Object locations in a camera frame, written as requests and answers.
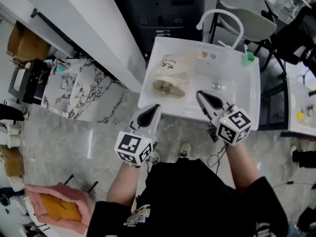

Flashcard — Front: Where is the person's left forearm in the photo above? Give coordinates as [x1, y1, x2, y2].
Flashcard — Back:
[106, 161, 142, 207]

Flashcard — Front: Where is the black box with white panel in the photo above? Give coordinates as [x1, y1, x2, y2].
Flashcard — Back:
[8, 59, 52, 105]

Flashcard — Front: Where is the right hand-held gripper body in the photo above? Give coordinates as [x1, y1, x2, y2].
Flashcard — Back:
[206, 102, 253, 147]

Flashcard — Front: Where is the black floor cable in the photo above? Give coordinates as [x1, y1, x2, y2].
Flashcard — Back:
[271, 180, 316, 190]

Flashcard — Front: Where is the beige cloth bag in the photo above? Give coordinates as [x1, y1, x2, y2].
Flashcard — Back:
[154, 53, 198, 84]

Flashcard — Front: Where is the white counter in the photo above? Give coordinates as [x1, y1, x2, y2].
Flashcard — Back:
[7, 0, 147, 94]

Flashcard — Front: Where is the white curved faucet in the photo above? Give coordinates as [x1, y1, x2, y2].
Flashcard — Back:
[196, 8, 244, 50]

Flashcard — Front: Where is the white side basin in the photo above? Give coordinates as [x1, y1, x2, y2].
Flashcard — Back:
[286, 77, 316, 133]

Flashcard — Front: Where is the pink cushion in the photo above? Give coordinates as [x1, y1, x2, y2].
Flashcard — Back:
[24, 182, 94, 235]

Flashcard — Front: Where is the clear pump bottle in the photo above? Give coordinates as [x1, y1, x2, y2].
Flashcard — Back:
[218, 40, 235, 68]

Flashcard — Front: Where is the person's right forearm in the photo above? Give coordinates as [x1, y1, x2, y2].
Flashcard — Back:
[225, 142, 262, 193]

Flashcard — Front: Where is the brown cardboard box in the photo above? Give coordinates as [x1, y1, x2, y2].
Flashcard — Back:
[6, 21, 51, 62]

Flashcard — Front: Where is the person's left shoe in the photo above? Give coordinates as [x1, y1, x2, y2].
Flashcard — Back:
[145, 151, 160, 175]

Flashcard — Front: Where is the black basin stand frame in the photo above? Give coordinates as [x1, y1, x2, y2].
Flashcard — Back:
[258, 81, 290, 131]

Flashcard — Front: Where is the green cup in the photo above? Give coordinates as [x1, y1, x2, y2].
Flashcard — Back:
[240, 51, 255, 68]

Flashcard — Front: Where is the marble patterned panel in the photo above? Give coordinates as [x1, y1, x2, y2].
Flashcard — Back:
[40, 57, 124, 125]

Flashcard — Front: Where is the black cabinet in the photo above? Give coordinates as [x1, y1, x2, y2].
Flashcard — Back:
[106, 0, 206, 59]

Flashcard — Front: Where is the person's black printed shirt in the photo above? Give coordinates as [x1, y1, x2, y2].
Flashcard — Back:
[86, 157, 289, 237]

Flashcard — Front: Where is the orange cloth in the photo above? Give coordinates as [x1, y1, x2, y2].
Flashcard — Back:
[39, 193, 82, 222]

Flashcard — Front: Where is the black floor stand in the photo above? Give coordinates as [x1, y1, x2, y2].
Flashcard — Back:
[63, 173, 99, 194]

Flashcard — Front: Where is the flat cardboard box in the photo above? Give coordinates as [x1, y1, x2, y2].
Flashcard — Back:
[0, 146, 25, 178]

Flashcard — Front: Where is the person's right shoe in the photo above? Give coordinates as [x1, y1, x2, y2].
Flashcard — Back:
[177, 143, 192, 159]

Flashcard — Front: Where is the person's shoe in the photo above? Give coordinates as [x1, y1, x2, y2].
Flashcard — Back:
[145, 151, 160, 175]
[177, 143, 192, 159]

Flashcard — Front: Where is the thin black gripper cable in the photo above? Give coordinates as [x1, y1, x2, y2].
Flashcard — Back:
[206, 142, 229, 175]

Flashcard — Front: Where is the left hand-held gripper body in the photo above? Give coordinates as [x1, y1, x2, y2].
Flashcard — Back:
[114, 119, 158, 168]

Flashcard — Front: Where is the beige chair with black legs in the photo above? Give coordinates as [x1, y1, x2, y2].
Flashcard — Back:
[209, 0, 278, 72]

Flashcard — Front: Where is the white wash basin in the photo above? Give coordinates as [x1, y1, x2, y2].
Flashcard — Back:
[137, 36, 261, 131]

